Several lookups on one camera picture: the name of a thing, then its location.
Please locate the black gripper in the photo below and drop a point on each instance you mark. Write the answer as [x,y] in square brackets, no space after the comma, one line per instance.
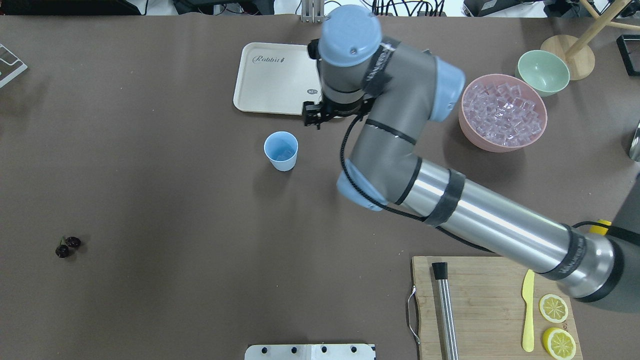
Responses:
[313,114]

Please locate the clear ice cubes pile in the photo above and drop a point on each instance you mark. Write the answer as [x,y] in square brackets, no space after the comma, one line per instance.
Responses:
[502,115]

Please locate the dark cherries pair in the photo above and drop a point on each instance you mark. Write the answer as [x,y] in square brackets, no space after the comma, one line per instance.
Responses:
[65,246]

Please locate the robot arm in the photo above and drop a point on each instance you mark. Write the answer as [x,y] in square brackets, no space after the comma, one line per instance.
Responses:
[398,88]

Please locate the light blue cup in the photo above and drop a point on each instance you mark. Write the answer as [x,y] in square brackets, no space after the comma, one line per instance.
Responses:
[281,149]

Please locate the wooden cup stand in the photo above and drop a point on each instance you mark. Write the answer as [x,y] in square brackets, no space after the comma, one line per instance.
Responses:
[575,52]

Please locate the white cup rack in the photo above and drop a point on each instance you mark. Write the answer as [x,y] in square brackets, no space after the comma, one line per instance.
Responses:
[10,66]

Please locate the cream rabbit tray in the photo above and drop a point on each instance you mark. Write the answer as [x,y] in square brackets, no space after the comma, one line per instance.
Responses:
[276,78]

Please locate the pink bowl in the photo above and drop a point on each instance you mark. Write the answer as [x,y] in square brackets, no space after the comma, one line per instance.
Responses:
[500,142]

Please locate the steel muddler black tip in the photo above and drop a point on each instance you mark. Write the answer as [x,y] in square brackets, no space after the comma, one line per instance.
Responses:
[446,316]

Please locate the mint green bowl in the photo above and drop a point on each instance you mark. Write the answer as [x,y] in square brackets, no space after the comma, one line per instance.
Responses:
[543,71]

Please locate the wooden cutting board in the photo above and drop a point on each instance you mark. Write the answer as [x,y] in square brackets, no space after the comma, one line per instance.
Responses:
[487,305]

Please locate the yellow plastic knife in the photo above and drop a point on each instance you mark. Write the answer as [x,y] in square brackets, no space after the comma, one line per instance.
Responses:
[527,294]

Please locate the yellow lemon near board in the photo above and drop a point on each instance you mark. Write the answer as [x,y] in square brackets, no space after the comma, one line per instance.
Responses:
[602,228]

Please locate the lemon slice lower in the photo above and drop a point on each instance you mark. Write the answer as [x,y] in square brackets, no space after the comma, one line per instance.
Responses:
[553,308]

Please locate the lemon slice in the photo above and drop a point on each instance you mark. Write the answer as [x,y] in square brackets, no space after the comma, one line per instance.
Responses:
[559,344]
[553,308]

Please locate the wine glass rack tray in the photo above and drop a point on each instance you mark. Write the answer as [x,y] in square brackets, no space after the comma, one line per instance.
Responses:
[629,49]

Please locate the lemon slice upper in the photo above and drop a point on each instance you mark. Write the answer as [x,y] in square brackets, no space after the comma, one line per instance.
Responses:
[559,344]

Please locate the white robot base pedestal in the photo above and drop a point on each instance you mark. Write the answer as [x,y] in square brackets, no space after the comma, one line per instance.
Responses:
[322,351]

